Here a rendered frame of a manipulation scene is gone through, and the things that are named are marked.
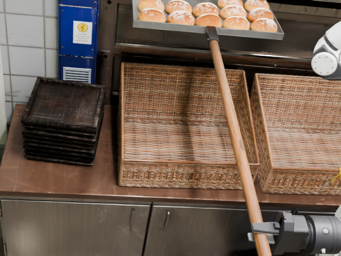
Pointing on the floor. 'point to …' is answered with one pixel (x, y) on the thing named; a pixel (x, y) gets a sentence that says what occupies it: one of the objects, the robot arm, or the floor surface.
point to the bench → (126, 208)
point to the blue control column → (73, 14)
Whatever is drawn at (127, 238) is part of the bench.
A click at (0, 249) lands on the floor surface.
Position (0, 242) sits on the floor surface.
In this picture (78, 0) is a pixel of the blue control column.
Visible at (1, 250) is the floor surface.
